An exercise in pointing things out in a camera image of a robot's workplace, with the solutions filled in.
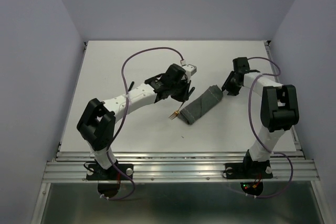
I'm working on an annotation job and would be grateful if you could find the grey cloth napkin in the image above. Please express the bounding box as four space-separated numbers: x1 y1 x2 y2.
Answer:
177 85 223 125

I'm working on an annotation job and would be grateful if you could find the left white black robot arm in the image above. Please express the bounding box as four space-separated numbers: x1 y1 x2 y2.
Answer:
77 76 195 180

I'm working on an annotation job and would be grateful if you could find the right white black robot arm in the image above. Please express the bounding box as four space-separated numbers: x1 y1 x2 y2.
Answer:
222 70 299 179

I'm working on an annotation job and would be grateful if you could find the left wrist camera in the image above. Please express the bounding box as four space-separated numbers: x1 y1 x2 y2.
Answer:
163 63 197 82

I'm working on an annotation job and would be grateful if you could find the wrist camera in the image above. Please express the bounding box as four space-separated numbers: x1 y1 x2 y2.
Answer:
233 57 250 74
163 63 197 82

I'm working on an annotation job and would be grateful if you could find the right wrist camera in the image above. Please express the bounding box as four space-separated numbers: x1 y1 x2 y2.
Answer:
233 57 250 74

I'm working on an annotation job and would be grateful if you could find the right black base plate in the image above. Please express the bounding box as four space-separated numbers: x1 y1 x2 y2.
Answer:
222 162 273 180

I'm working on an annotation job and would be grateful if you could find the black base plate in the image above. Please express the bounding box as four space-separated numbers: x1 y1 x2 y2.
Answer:
222 162 273 180
83 162 134 181

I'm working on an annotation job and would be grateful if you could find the aluminium frame rail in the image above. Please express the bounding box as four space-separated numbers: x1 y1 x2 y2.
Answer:
43 151 320 184

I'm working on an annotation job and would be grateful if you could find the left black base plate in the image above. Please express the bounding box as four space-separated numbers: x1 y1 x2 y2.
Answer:
83 162 134 181

